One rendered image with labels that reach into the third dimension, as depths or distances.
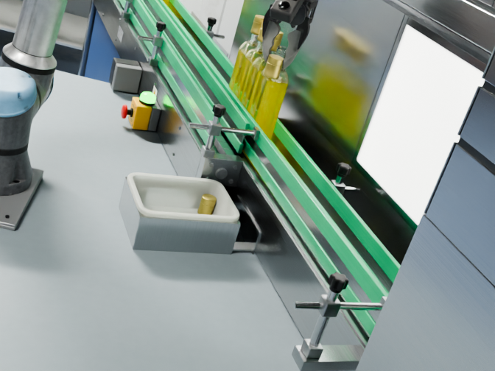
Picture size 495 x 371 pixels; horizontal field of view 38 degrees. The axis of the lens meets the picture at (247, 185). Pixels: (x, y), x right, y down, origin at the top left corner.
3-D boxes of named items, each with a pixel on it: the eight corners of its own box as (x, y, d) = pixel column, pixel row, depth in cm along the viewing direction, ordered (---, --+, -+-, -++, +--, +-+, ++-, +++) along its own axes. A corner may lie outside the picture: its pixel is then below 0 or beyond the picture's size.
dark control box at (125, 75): (137, 95, 227) (143, 70, 223) (112, 91, 224) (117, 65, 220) (132, 85, 233) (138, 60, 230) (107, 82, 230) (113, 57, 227)
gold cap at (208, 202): (197, 216, 165) (202, 199, 163) (197, 208, 168) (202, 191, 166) (212, 218, 165) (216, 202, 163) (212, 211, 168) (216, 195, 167)
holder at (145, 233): (254, 255, 160) (264, 225, 157) (132, 249, 149) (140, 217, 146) (231, 214, 174) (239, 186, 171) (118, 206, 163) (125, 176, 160)
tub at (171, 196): (233, 253, 157) (243, 218, 154) (132, 248, 148) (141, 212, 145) (211, 211, 172) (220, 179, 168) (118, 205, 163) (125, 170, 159)
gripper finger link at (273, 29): (273, 58, 162) (291, 21, 158) (265, 63, 157) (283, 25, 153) (261, 51, 162) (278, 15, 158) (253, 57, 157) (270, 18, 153)
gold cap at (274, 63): (275, 80, 156) (281, 61, 154) (261, 74, 157) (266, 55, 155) (281, 76, 159) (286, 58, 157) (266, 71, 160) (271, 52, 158)
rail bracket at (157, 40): (158, 68, 215) (167, 25, 209) (133, 65, 212) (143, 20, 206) (155, 64, 218) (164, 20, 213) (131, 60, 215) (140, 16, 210)
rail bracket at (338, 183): (350, 226, 157) (371, 171, 151) (323, 224, 154) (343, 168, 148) (342, 216, 160) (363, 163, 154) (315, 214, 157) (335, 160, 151)
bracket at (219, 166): (236, 188, 172) (244, 162, 169) (199, 185, 168) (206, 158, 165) (232, 181, 175) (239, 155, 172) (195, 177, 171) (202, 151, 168)
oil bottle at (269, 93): (267, 154, 179) (292, 73, 170) (246, 151, 177) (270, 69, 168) (260, 143, 183) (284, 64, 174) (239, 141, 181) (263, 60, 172)
